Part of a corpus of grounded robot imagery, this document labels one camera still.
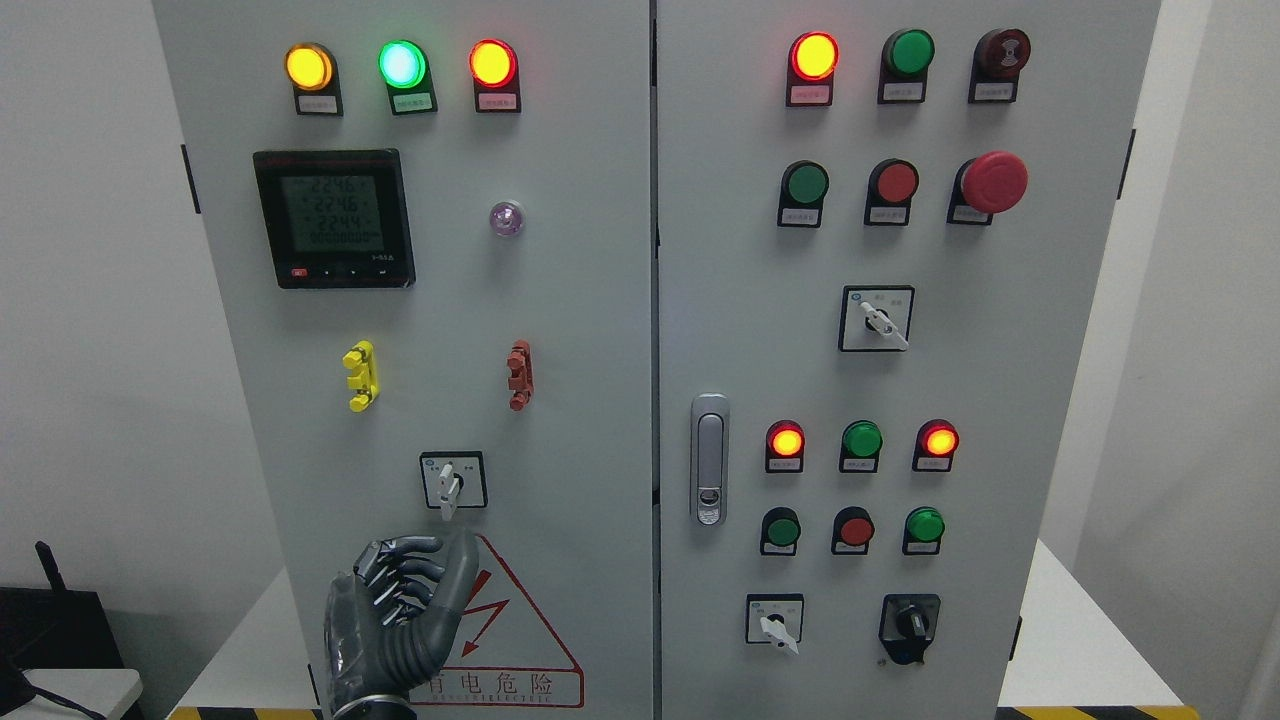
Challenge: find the white box lower left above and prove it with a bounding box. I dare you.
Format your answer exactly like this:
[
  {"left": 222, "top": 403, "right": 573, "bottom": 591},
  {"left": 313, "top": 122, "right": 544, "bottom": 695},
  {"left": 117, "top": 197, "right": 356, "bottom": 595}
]
[{"left": 3, "top": 669, "right": 145, "bottom": 719}]

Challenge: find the green lit indicator light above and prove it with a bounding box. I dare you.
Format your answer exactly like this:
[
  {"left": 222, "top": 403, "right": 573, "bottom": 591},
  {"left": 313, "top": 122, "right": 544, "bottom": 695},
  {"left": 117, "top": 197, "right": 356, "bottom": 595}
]
[{"left": 378, "top": 38, "right": 438, "bottom": 115}]

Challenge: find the red lit indicator middle left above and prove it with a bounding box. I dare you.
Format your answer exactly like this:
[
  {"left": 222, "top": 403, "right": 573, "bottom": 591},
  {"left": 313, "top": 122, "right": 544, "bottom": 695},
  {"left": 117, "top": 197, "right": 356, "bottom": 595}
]
[{"left": 765, "top": 420, "right": 805, "bottom": 473}]

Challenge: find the grey cabinet door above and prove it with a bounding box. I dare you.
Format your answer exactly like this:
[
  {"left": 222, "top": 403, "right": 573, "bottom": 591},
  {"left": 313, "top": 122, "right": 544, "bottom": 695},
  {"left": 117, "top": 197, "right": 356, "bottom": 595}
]
[
  {"left": 154, "top": 1, "right": 654, "bottom": 719},
  {"left": 655, "top": 1, "right": 1160, "bottom": 719}
]

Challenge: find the white rotary switch lower right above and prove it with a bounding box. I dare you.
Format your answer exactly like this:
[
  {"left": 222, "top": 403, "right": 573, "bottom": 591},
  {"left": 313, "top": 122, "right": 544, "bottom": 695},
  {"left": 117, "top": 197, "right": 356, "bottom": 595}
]
[{"left": 745, "top": 593, "right": 805, "bottom": 656}]

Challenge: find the green push button lower left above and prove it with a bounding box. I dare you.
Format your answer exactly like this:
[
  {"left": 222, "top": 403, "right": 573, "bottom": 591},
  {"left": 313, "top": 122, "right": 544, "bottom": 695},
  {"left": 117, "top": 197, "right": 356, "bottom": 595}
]
[{"left": 759, "top": 506, "right": 803, "bottom": 556}]

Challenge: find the dark red buzzer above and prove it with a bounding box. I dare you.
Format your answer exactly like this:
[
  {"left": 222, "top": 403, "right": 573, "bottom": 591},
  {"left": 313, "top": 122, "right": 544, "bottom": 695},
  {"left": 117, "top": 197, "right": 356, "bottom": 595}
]
[{"left": 968, "top": 28, "right": 1030, "bottom": 104}]

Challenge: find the white rotary switch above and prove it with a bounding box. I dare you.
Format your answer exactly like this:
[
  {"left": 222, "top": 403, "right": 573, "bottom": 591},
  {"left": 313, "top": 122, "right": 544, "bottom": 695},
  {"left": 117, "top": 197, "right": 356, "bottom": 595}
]
[
  {"left": 745, "top": 593, "right": 805, "bottom": 656},
  {"left": 838, "top": 284, "right": 915, "bottom": 354}
]

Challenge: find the green push button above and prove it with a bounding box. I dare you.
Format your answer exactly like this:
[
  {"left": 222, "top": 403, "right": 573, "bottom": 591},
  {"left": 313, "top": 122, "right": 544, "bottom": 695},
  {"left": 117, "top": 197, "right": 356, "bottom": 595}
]
[
  {"left": 901, "top": 506, "right": 946, "bottom": 556},
  {"left": 776, "top": 160, "right": 829, "bottom": 228},
  {"left": 759, "top": 506, "right": 803, "bottom": 556}
]

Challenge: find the red triangle warning sticker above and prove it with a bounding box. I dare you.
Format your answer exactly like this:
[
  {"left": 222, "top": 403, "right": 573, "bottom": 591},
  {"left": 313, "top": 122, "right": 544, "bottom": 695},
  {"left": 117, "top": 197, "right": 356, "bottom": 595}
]
[{"left": 411, "top": 536, "right": 585, "bottom": 710}]

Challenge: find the small purple lens indicator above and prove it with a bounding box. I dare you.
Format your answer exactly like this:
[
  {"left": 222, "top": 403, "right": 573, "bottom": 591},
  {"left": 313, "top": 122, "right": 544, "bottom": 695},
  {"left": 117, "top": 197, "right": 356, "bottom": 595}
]
[{"left": 489, "top": 200, "right": 526, "bottom": 238}]

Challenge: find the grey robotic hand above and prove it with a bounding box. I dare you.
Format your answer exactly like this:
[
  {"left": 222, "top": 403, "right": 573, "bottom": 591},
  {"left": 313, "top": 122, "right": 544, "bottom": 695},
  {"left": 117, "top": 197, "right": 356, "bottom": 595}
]
[{"left": 324, "top": 529, "right": 480, "bottom": 714}]

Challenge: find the yellow indicator light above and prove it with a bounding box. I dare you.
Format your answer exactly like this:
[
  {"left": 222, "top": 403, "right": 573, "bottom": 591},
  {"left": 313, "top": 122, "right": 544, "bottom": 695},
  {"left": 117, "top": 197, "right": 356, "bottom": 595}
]
[{"left": 283, "top": 42, "right": 343, "bottom": 117}]

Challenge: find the grey left cabinet door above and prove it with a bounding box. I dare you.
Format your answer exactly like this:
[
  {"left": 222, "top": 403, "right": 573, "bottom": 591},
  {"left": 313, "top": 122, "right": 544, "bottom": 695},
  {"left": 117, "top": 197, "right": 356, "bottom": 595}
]
[{"left": 154, "top": 1, "right": 654, "bottom": 719}]

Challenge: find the red lit indicator top right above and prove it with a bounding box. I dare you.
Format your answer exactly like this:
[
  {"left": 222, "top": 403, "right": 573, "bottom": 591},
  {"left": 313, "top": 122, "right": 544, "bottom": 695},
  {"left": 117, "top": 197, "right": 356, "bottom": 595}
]
[{"left": 785, "top": 31, "right": 840, "bottom": 108}]

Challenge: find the silver door lock handle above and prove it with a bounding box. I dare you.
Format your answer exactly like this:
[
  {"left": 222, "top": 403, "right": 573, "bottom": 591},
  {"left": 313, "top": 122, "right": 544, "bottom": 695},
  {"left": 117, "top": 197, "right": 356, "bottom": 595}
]
[{"left": 689, "top": 393, "right": 730, "bottom": 527}]

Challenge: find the red emergency stop button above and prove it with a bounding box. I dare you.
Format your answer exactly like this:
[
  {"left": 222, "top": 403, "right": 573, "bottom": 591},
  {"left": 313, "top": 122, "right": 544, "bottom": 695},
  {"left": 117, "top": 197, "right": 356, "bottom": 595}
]
[{"left": 947, "top": 150, "right": 1029, "bottom": 225}]

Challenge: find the red lit indicator middle right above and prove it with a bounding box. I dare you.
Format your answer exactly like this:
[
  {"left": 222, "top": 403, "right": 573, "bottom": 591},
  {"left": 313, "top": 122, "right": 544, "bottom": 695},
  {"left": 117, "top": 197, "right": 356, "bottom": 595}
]
[{"left": 911, "top": 419, "right": 959, "bottom": 473}]

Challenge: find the black rotary selector switch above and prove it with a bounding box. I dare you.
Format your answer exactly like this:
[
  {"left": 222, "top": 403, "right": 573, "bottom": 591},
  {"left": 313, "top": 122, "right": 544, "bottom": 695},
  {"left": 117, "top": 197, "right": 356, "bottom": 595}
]
[{"left": 878, "top": 593, "right": 941, "bottom": 666}]

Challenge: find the green push button lower right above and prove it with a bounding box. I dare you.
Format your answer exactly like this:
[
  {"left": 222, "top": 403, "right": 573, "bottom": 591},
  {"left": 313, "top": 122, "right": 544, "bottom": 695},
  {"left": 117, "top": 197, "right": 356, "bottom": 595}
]
[{"left": 901, "top": 506, "right": 946, "bottom": 556}]

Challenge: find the green unlit indicator top right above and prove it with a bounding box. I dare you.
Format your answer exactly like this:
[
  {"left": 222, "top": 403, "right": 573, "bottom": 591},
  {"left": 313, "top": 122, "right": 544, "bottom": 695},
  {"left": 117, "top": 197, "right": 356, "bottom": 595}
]
[{"left": 877, "top": 28, "right": 936, "bottom": 105}]

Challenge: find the red terminal clip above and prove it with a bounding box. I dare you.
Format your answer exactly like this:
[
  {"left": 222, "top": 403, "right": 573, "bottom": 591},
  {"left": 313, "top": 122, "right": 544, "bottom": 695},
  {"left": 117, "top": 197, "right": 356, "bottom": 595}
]
[{"left": 506, "top": 340, "right": 535, "bottom": 413}]

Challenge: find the black router with antenna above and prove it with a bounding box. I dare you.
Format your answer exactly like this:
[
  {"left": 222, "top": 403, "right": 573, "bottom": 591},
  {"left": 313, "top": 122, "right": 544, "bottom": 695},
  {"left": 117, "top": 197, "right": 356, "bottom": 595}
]
[{"left": 1, "top": 541, "right": 125, "bottom": 670}]

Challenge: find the black digital power meter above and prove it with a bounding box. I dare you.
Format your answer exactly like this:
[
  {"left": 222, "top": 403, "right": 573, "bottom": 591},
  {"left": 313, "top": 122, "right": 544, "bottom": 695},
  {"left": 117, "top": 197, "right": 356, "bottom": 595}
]
[{"left": 253, "top": 149, "right": 416, "bottom": 290}]

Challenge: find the grey right cabinet door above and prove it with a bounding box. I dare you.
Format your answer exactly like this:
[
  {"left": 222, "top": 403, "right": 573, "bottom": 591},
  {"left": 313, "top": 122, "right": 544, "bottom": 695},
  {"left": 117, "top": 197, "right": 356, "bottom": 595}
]
[{"left": 655, "top": 1, "right": 1160, "bottom": 719}]

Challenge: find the red push button lower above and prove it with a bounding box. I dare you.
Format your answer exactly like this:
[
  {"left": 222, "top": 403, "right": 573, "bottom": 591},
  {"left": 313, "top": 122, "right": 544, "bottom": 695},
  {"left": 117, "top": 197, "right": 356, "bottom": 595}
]
[{"left": 829, "top": 506, "right": 876, "bottom": 556}]

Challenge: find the yellow terminal clip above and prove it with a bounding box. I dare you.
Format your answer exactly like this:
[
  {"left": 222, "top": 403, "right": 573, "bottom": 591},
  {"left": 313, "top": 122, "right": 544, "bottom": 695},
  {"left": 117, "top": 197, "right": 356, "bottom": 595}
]
[{"left": 342, "top": 340, "right": 380, "bottom": 413}]

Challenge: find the red push button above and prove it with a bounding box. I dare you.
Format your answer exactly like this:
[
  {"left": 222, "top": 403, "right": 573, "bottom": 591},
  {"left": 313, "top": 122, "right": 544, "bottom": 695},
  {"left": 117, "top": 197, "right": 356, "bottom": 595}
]
[
  {"left": 863, "top": 158, "right": 920, "bottom": 227},
  {"left": 829, "top": 506, "right": 876, "bottom": 556}
]

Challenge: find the red push button upper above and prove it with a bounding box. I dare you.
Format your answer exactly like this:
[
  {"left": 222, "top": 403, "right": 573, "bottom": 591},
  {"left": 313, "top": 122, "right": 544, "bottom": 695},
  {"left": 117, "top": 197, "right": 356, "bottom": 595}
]
[{"left": 863, "top": 158, "right": 920, "bottom": 227}]

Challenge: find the red lit indicator light left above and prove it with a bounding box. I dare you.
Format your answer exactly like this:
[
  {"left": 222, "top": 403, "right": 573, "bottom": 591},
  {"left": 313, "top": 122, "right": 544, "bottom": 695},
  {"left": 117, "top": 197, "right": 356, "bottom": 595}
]
[{"left": 468, "top": 38, "right": 521, "bottom": 113}]

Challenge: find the white rotary switch door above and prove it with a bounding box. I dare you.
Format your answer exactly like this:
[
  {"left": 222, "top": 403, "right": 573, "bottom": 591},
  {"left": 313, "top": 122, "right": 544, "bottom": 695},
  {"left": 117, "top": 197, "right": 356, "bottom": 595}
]
[{"left": 419, "top": 450, "right": 489, "bottom": 521}]

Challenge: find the green indicator middle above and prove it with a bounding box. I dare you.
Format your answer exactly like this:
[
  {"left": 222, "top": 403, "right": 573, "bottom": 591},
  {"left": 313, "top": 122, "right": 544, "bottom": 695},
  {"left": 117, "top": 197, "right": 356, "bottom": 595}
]
[{"left": 838, "top": 419, "right": 884, "bottom": 473}]

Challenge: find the white rotary switch upper right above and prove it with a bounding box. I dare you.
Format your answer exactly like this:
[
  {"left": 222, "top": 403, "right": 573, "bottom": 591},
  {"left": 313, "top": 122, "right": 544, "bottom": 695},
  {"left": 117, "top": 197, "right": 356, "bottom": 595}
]
[{"left": 838, "top": 284, "right": 915, "bottom": 354}]

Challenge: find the green push button upper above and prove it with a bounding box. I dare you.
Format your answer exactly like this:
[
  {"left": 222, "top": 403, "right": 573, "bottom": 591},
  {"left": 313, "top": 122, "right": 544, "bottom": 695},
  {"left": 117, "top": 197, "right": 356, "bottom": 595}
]
[{"left": 776, "top": 160, "right": 829, "bottom": 228}]

